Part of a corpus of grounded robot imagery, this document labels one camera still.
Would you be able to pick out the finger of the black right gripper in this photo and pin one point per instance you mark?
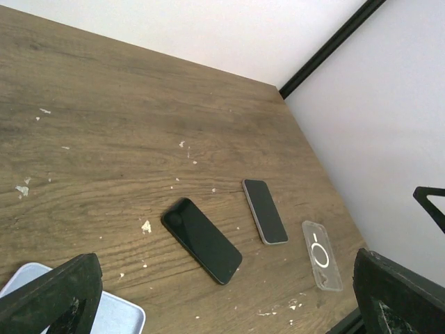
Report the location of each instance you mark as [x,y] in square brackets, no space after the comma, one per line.
[421,194]

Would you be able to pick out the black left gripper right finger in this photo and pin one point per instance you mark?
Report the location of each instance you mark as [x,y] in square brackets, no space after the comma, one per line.
[394,299]

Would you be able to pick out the clear magsafe phone case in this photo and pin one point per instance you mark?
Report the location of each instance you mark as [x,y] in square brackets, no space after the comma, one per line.
[324,266]

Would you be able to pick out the black frame post right rear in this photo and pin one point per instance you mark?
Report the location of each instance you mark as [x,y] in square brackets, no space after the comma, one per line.
[335,41]

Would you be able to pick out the small grey-edged phone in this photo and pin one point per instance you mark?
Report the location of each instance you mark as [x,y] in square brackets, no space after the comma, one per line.
[265,214]

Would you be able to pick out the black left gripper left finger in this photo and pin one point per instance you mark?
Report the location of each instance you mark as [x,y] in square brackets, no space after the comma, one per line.
[64,300]

